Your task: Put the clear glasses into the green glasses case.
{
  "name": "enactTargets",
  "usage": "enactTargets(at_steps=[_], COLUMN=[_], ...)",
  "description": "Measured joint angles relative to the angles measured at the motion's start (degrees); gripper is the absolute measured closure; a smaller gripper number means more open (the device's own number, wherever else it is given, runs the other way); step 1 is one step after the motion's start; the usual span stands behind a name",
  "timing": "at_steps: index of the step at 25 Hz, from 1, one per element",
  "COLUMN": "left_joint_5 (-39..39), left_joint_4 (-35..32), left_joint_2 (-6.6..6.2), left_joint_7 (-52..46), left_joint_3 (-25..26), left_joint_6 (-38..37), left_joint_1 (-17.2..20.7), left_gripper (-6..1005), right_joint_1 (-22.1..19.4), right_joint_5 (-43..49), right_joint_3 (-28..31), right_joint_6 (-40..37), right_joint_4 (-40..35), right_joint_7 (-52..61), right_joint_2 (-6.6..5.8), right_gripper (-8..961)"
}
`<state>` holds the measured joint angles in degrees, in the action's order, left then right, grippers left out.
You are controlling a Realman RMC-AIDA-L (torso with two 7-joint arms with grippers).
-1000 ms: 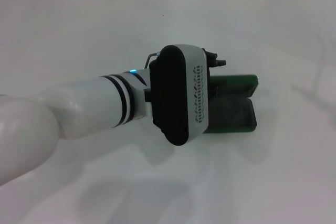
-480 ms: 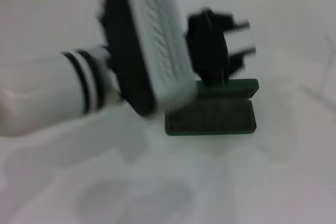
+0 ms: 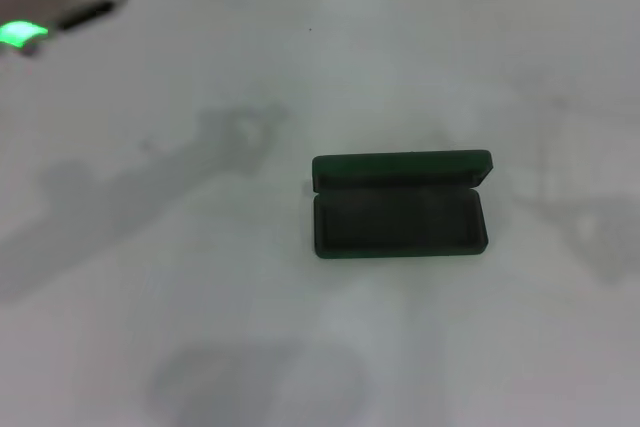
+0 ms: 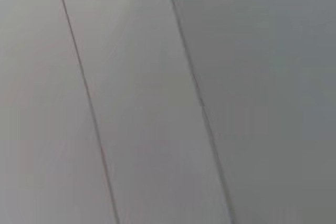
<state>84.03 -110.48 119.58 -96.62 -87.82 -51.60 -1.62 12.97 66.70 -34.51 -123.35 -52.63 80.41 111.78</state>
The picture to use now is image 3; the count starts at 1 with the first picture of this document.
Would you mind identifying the left gripper grey cable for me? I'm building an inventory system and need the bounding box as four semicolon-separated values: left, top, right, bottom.
57;0;115;32

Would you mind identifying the green glasses case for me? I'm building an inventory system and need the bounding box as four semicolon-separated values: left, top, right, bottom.
311;148;495;261

